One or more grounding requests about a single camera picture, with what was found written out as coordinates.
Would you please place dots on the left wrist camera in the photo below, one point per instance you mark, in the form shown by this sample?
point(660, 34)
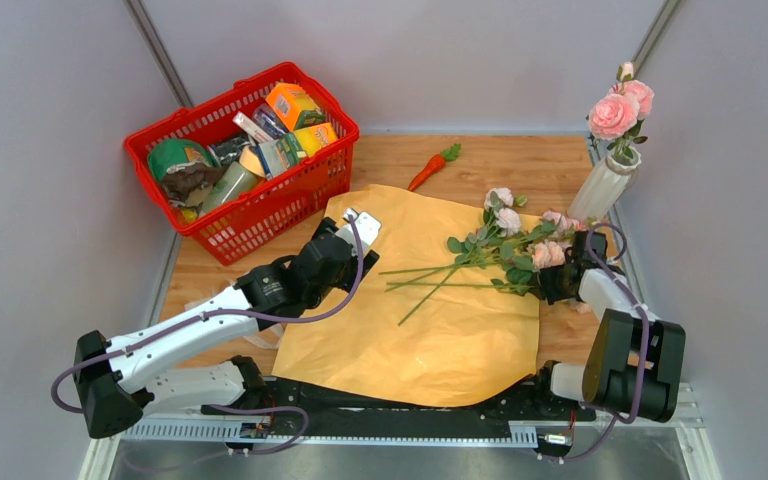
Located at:
point(360, 231)

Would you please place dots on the green scrub sponge box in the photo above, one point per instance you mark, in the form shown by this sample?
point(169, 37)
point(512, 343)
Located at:
point(280, 155)

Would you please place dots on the red plastic shopping basket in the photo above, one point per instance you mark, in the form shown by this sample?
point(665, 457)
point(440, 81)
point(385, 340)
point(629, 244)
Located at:
point(239, 227)

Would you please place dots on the pink rose stem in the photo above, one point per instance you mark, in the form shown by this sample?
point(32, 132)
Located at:
point(618, 117)
point(521, 252)

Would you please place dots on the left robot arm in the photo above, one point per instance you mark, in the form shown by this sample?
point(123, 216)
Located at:
point(114, 383)

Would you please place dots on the cream ribbon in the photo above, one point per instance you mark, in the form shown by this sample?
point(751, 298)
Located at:
point(268, 339)

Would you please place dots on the aluminium rail frame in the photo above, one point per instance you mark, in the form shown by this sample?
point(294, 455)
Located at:
point(277, 425)

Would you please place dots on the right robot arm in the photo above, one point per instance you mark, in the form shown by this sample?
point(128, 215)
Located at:
point(635, 363)

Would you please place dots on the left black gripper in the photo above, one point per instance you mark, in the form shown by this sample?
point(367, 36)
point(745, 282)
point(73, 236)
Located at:
point(349, 280)

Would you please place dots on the white red small box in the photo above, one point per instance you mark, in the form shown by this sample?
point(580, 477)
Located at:
point(255, 132)

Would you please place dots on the orange toy carrot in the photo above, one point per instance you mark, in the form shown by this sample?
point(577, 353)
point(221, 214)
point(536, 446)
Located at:
point(436, 163)

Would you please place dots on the pink flower bouquet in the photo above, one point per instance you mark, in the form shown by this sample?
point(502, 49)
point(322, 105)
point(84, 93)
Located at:
point(469, 270)

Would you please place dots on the green cylinder bottle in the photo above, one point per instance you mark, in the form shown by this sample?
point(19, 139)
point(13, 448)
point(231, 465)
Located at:
point(236, 181)

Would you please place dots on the brown crumpled bag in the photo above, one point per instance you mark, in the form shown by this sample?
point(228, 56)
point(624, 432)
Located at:
point(181, 183)

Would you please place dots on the orange wrapping paper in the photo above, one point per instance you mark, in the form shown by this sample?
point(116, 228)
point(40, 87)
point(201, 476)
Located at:
point(413, 332)

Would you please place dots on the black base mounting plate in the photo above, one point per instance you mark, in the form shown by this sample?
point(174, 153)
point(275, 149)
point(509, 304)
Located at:
point(335, 413)

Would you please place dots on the orange green box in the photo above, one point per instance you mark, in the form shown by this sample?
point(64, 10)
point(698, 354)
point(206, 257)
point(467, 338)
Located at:
point(294, 107)

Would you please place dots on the white ribbed ceramic vase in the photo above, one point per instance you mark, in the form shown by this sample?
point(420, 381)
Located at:
point(605, 184)

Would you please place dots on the green round package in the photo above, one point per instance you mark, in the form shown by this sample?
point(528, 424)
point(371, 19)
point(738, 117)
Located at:
point(174, 155)

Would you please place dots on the dark snack packet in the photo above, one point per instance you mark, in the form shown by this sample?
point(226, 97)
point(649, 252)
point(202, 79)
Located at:
point(230, 149)

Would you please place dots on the yellow sponge pack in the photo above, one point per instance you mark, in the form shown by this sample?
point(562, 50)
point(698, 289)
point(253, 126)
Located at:
point(310, 140)

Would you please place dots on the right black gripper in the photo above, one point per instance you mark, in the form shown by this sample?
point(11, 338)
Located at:
point(546, 287)

